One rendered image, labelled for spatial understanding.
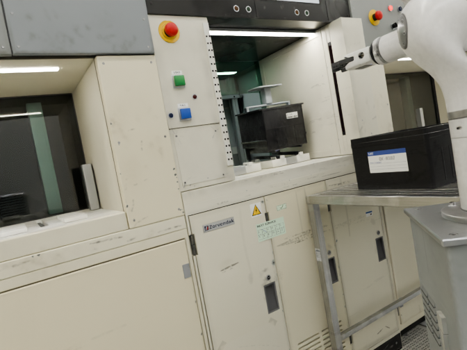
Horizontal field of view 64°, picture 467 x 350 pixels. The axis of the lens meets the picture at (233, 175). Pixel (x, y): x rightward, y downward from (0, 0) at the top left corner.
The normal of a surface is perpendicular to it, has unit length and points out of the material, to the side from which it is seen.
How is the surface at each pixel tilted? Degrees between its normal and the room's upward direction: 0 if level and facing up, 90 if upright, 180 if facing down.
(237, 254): 90
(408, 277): 90
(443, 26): 92
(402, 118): 90
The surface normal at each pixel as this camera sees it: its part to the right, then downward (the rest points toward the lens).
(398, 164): -0.85, 0.18
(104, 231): 0.52, -0.04
